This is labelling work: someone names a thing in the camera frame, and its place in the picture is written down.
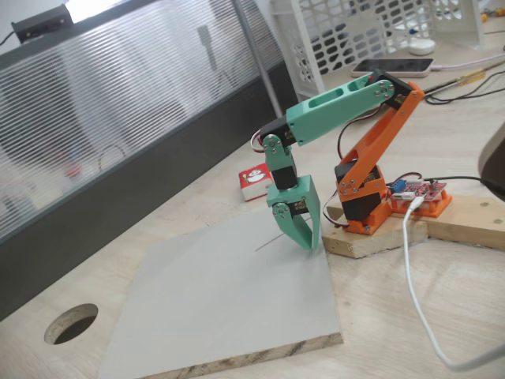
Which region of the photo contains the long wooden plank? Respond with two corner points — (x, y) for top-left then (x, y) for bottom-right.
(425, 192), (505, 251)

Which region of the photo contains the thin black cable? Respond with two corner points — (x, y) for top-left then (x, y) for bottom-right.
(424, 70), (505, 106)

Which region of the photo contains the black power cable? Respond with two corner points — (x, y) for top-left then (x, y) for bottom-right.
(422, 174), (505, 202)

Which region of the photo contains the smartphone in pink case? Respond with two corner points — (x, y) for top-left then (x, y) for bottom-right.
(350, 58), (436, 79)

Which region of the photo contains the wooden base block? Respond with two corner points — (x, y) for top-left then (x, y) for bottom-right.
(321, 197), (431, 260)

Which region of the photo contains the pink charging cable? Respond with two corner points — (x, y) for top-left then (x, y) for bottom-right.
(431, 50), (505, 73)

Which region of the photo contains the small white perforated basket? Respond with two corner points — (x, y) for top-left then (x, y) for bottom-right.
(384, 0), (487, 51)

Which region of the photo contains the red circuit board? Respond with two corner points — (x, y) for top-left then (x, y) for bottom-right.
(388, 179), (449, 203)

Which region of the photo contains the white earbuds case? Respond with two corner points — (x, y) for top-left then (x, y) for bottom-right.
(407, 38), (437, 57)

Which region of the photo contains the dark grey rounded object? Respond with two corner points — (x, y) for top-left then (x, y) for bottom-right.
(477, 121), (505, 191)

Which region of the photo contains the red box with snowman print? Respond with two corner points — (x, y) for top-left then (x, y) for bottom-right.
(238, 162), (275, 203)

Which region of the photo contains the large white perforated basket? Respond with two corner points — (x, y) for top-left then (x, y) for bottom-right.
(269, 0), (391, 104)

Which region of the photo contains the ribbed glass desk partition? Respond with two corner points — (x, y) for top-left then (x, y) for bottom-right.
(0, 0), (301, 321)

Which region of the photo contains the grey board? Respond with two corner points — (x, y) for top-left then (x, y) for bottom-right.
(96, 204), (343, 379)

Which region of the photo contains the white usb cable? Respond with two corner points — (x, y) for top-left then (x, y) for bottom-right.
(401, 196), (505, 373)

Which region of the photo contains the orange circuit board mount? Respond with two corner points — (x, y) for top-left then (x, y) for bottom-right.
(389, 188), (454, 220)

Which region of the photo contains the black device on partition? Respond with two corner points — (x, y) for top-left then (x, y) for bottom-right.
(10, 4), (77, 44)

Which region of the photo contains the yellow handled screwdriver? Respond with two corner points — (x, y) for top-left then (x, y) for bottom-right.
(424, 67), (491, 96)

